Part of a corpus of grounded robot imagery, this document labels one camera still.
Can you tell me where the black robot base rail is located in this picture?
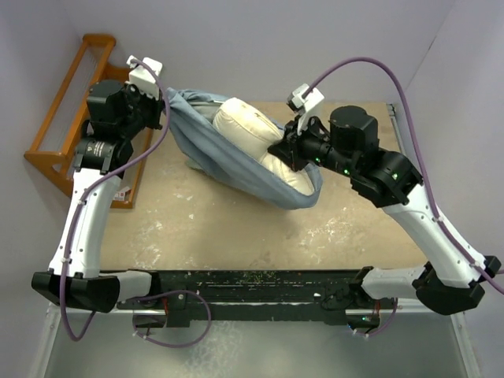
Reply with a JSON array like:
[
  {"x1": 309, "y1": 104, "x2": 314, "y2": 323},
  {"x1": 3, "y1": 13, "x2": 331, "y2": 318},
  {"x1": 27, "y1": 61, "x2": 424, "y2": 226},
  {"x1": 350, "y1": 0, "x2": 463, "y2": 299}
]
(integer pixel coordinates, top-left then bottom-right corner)
[{"x1": 118, "y1": 269, "x2": 394, "y2": 328}]

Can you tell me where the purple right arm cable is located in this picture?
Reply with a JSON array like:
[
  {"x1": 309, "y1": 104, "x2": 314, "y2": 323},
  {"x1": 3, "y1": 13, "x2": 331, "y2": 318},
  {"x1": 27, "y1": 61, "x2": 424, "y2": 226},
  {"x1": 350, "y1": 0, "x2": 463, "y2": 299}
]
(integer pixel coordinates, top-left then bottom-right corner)
[{"x1": 302, "y1": 57, "x2": 504, "y2": 295}]

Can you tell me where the aluminium table edge rail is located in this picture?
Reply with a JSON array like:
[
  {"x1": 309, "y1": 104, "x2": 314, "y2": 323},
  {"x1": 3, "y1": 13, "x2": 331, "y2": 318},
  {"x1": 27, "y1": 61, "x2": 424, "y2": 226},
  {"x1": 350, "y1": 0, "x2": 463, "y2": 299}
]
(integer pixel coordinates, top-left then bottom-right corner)
[{"x1": 386, "y1": 103, "x2": 404, "y2": 153}]

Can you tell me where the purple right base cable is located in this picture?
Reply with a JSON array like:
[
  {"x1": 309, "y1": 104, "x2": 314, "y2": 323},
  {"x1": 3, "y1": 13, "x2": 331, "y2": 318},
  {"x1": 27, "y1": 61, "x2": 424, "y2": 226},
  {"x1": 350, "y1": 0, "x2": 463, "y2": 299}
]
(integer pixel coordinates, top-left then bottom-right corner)
[{"x1": 347, "y1": 295, "x2": 398, "y2": 338}]

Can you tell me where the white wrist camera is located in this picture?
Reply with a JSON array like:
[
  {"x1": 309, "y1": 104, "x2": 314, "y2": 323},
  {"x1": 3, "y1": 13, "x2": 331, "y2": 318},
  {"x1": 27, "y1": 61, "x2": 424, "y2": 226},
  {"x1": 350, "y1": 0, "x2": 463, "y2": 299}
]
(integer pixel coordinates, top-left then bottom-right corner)
[
  {"x1": 287, "y1": 83, "x2": 324, "y2": 135},
  {"x1": 127, "y1": 55, "x2": 163, "y2": 100}
]

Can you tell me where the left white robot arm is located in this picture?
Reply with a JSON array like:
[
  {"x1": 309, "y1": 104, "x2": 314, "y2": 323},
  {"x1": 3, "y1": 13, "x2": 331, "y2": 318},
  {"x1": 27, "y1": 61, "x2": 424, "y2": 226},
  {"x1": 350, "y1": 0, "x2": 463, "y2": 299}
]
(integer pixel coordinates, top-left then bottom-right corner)
[{"x1": 31, "y1": 80, "x2": 165, "y2": 313}]

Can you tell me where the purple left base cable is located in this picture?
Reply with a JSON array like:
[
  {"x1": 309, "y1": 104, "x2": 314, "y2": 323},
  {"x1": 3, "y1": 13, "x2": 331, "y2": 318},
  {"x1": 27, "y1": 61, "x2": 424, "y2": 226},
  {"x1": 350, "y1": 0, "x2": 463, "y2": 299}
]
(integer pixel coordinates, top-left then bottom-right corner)
[{"x1": 132, "y1": 291, "x2": 213, "y2": 349}]

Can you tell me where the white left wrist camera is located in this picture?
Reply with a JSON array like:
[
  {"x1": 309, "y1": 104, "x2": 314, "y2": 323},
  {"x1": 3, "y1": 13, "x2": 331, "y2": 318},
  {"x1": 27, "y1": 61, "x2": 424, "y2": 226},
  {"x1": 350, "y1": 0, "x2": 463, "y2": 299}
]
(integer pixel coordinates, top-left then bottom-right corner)
[{"x1": 127, "y1": 55, "x2": 163, "y2": 100}]

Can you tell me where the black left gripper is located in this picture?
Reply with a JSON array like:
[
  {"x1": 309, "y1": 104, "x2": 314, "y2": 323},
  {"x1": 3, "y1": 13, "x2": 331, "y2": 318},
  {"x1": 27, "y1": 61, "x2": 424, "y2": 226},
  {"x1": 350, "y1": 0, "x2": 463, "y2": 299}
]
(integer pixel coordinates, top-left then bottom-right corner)
[{"x1": 118, "y1": 81, "x2": 163, "y2": 139}]

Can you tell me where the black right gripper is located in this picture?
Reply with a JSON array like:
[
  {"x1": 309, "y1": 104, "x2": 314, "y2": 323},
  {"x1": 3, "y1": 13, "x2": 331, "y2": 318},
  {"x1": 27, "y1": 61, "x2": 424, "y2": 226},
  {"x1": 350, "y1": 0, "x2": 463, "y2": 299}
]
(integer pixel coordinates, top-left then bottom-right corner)
[{"x1": 270, "y1": 110, "x2": 359, "y2": 178}]

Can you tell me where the green grey patchwork pillowcase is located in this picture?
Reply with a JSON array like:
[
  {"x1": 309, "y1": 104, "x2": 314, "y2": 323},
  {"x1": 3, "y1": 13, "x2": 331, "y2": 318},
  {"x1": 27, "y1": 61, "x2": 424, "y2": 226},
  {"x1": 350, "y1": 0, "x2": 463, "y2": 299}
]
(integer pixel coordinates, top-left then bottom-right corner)
[{"x1": 165, "y1": 87, "x2": 323, "y2": 210}]

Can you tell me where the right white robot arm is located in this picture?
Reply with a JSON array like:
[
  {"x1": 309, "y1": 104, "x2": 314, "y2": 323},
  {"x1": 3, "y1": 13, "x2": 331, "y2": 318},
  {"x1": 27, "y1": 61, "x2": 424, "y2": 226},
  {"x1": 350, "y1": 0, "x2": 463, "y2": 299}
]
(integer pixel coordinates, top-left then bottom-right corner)
[{"x1": 268, "y1": 106, "x2": 501, "y2": 315}]

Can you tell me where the orange wooden rack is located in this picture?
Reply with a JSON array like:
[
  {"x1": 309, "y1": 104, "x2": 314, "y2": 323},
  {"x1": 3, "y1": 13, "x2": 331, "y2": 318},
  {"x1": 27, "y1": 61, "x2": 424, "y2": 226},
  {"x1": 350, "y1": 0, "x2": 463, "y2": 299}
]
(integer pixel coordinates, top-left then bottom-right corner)
[{"x1": 23, "y1": 33, "x2": 154, "y2": 209}]

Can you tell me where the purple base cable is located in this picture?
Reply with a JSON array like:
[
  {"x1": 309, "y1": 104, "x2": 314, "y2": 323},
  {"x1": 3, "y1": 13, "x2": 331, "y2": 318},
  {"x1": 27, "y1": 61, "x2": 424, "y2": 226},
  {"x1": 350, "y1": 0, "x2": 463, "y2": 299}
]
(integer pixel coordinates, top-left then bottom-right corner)
[
  {"x1": 132, "y1": 291, "x2": 213, "y2": 349},
  {"x1": 347, "y1": 295, "x2": 398, "y2": 338}
]

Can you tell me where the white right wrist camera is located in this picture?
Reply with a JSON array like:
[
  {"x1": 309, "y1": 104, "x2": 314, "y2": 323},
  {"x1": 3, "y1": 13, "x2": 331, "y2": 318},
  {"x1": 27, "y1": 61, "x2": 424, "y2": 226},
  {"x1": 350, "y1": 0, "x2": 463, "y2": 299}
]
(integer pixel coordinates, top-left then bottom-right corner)
[{"x1": 287, "y1": 83, "x2": 324, "y2": 135}]

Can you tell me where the cream pillow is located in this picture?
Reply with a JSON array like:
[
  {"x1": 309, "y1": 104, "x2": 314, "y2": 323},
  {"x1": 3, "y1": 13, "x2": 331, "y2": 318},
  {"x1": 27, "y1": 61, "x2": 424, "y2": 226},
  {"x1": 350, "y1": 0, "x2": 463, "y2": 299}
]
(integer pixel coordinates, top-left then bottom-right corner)
[{"x1": 213, "y1": 98, "x2": 315, "y2": 195}]

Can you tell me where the red white small box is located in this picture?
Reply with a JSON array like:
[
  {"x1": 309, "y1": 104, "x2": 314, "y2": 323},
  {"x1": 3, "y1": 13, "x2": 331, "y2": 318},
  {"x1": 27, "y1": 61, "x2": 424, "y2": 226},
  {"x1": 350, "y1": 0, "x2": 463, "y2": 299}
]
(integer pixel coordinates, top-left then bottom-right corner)
[{"x1": 113, "y1": 187, "x2": 131, "y2": 206}]

